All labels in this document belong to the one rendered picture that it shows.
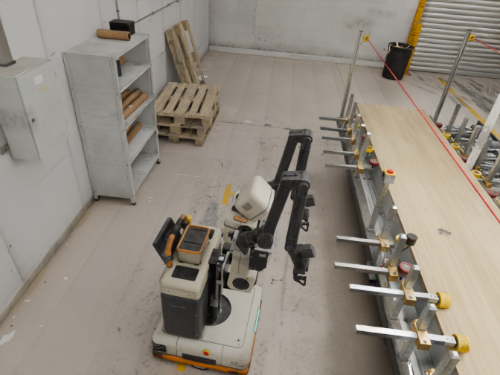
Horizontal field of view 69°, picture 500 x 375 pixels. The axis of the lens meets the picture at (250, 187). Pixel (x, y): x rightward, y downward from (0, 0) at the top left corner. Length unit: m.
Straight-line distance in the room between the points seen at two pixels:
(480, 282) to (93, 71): 3.23
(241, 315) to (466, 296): 1.39
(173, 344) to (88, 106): 2.20
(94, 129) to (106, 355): 1.98
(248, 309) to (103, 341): 1.06
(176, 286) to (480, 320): 1.63
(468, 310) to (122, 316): 2.32
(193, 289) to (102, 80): 2.07
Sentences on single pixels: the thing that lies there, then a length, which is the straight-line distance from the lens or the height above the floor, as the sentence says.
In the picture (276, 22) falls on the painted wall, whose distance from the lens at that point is 9.46.
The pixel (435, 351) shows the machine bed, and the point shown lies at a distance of 2.38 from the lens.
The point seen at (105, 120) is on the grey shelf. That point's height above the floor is 0.96.
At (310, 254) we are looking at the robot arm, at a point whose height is 1.19.
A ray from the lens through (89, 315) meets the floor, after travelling 3.17.
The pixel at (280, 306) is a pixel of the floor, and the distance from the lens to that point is 3.11.
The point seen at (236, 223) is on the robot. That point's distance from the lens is 1.90.
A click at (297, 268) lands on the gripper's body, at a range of 1.91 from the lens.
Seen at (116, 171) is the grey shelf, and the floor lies 0.41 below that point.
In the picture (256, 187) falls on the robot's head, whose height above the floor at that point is 1.39.
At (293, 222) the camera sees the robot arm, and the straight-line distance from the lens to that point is 1.70.
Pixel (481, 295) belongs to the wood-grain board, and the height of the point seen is 0.90.
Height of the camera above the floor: 2.46
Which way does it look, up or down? 35 degrees down
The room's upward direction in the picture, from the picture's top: 5 degrees clockwise
